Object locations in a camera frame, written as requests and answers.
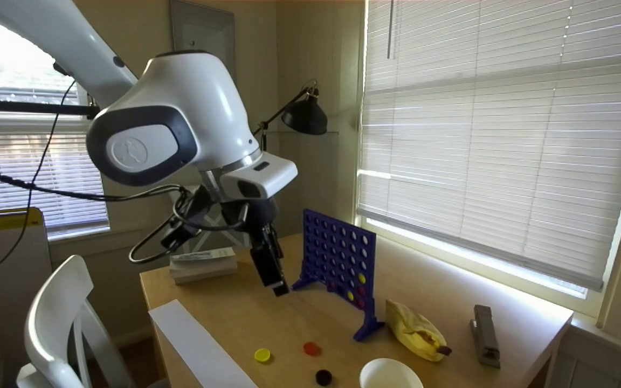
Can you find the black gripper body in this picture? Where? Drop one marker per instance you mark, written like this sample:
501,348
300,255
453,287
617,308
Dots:
252,219

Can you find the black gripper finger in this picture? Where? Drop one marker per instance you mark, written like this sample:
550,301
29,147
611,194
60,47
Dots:
262,261
274,261

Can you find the yellow game chip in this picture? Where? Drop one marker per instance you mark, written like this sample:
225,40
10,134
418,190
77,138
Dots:
280,290
262,357

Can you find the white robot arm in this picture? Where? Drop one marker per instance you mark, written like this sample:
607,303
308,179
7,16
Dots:
183,110

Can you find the white paper coffee cup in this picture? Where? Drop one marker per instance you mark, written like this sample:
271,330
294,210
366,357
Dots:
389,374

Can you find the grey box on table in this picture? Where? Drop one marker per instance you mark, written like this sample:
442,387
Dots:
204,263

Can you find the blue connect four grid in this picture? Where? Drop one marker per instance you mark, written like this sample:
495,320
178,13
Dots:
342,257

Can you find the red game chip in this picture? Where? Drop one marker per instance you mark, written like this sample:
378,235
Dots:
312,349

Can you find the black game chip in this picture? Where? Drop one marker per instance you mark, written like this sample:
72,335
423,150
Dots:
325,378

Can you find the white paper sheet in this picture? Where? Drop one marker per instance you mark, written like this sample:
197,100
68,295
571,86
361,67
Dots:
204,357

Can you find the black floor lamp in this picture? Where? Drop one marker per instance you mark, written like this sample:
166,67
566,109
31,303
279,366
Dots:
300,113

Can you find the yellow banana toy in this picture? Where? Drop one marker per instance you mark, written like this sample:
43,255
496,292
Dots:
416,333

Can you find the white wooden chair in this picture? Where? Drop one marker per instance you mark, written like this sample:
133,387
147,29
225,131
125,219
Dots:
63,333

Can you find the left window blinds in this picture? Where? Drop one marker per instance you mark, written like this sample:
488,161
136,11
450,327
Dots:
58,167

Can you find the white board yellow tape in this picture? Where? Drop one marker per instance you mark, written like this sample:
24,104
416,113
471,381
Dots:
24,263

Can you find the white window blinds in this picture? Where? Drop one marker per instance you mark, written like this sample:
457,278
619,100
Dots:
496,126

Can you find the framed wall picture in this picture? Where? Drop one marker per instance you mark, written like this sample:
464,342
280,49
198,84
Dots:
194,26

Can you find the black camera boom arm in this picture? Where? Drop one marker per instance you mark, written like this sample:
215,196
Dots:
46,101

